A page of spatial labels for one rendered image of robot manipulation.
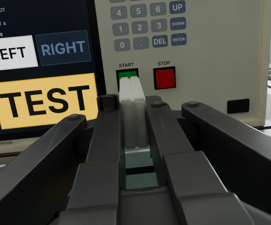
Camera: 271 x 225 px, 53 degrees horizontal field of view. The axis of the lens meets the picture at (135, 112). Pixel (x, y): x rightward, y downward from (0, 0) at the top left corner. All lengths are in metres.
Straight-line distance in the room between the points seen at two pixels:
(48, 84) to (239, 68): 0.20
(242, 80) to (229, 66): 0.02
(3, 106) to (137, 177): 0.16
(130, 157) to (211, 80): 0.12
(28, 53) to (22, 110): 0.06
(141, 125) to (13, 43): 0.18
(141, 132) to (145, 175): 0.14
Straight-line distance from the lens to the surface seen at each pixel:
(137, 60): 0.28
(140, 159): 0.28
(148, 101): 0.17
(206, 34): 0.29
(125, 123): 0.15
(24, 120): 0.31
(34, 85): 0.29
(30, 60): 0.29
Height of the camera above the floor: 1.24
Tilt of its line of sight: 18 degrees down
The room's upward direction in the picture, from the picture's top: 6 degrees counter-clockwise
